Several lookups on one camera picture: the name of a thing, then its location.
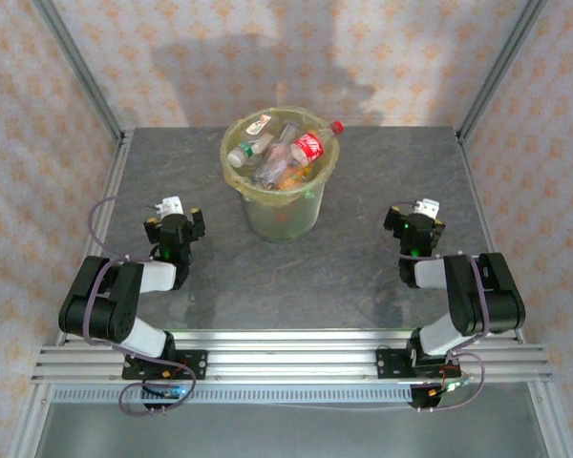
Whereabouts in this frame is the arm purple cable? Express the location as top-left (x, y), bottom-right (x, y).
top-left (88, 196), bottom-right (198, 417)
top-left (372, 203), bottom-right (487, 415)

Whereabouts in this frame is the aluminium side rail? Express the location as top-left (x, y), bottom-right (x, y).
top-left (54, 131), bottom-right (136, 345)
top-left (456, 128), bottom-right (526, 344)

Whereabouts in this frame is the aluminium frame post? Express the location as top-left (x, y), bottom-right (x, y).
top-left (528, 381), bottom-right (573, 458)
top-left (456, 0), bottom-right (550, 144)
top-left (32, 0), bottom-right (126, 144)
top-left (4, 384), bottom-right (53, 458)

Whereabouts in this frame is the small clear pale-label bottle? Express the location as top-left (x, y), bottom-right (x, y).
top-left (256, 142), bottom-right (300, 190)

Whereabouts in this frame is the translucent green plastic bin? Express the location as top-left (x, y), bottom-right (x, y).
top-left (219, 105), bottom-right (343, 244)

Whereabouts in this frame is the aluminium mounting rail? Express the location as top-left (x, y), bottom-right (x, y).
top-left (31, 327), bottom-right (554, 385)

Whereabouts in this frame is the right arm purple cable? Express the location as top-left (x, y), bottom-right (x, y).
top-left (372, 203), bottom-right (487, 415)

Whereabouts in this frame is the yellow plastic bin liner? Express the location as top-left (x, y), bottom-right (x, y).
top-left (219, 105), bottom-right (343, 209)

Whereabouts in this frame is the floral label tea bottle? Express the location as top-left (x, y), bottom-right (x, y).
top-left (226, 113), bottom-right (274, 169)

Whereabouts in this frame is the slotted grey cable duct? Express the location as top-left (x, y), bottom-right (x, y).
top-left (51, 384), bottom-right (414, 405)

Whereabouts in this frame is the red label cola bottle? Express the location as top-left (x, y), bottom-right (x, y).
top-left (289, 119), bottom-right (346, 167)

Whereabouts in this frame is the small circuit board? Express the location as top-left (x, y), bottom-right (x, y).
top-left (140, 381), bottom-right (192, 401)
top-left (427, 376), bottom-right (477, 398)

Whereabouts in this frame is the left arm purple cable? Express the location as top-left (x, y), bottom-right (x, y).
top-left (88, 196), bottom-right (198, 417)

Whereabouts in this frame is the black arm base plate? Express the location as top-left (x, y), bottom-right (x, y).
top-left (122, 349), bottom-right (209, 382)
top-left (375, 347), bottom-right (459, 382)

